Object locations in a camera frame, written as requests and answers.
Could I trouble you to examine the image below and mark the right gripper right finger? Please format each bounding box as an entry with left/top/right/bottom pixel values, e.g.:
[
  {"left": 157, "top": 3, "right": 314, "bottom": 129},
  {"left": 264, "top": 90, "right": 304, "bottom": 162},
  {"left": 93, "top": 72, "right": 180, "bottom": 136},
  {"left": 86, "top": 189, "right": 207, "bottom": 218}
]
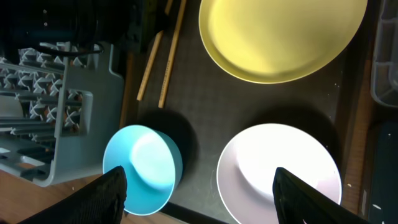
[{"left": 272, "top": 167, "right": 369, "bottom": 224}]

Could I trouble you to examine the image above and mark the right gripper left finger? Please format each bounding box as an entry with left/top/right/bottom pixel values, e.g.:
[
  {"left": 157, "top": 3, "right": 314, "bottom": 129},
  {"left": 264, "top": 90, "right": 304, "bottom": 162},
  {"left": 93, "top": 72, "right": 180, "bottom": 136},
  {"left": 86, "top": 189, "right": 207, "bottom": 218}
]
[{"left": 21, "top": 166, "right": 127, "bottom": 224}]

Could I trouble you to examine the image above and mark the white small plate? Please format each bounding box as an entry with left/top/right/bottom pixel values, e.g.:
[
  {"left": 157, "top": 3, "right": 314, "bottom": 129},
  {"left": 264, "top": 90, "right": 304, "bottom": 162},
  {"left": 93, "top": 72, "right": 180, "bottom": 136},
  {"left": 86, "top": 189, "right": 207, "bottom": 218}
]
[{"left": 216, "top": 123, "right": 342, "bottom": 223}]

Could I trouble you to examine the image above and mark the grey dishwasher rack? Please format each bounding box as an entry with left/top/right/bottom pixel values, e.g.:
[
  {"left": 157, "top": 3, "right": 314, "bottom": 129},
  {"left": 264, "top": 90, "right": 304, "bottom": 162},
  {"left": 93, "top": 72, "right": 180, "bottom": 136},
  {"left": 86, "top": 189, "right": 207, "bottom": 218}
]
[{"left": 1, "top": 44, "right": 124, "bottom": 187}]

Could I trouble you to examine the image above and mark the light blue bowl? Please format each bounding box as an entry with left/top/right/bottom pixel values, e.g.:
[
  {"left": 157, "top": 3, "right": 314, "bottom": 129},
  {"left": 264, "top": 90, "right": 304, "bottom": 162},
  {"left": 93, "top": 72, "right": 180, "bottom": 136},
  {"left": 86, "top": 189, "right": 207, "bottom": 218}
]
[{"left": 103, "top": 125, "right": 183, "bottom": 216}]

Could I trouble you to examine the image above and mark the black tray bin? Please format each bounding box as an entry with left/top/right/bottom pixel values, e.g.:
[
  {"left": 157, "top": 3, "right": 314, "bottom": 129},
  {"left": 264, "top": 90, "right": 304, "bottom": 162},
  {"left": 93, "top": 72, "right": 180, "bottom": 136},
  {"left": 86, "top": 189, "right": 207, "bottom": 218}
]
[{"left": 368, "top": 121, "right": 397, "bottom": 224}]

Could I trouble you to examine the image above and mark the dark brown serving tray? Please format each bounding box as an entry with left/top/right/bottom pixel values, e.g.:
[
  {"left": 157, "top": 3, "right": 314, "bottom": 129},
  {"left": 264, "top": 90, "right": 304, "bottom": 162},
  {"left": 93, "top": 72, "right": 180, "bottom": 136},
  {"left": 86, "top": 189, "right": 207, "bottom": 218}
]
[{"left": 126, "top": 1, "right": 376, "bottom": 223}]

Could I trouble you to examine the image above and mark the clear plastic bin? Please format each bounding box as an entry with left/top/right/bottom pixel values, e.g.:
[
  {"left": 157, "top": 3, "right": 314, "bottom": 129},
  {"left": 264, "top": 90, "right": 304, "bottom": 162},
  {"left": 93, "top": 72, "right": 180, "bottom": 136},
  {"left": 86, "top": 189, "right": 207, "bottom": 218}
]
[{"left": 371, "top": 0, "right": 397, "bottom": 108}]

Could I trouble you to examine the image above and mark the yellow plate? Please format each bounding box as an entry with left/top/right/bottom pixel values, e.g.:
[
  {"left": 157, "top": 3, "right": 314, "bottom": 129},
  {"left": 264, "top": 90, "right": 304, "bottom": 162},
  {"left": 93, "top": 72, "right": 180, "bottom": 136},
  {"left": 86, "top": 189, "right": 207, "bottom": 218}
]
[{"left": 198, "top": 0, "right": 368, "bottom": 84}]

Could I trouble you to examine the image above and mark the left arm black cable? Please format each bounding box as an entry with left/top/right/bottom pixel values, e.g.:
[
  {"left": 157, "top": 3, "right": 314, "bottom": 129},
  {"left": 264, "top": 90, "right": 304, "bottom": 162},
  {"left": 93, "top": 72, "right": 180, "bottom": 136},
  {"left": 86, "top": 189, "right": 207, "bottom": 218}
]
[{"left": 34, "top": 43, "right": 105, "bottom": 57}]

